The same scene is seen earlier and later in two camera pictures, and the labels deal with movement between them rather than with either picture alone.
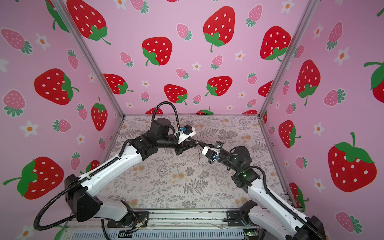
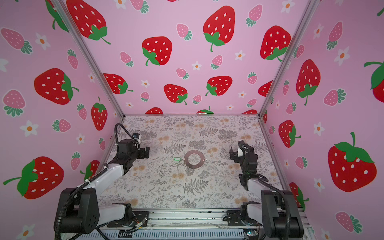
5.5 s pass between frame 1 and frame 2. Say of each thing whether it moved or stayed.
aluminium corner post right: stayed
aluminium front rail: stayed
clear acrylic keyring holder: moved
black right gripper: moved
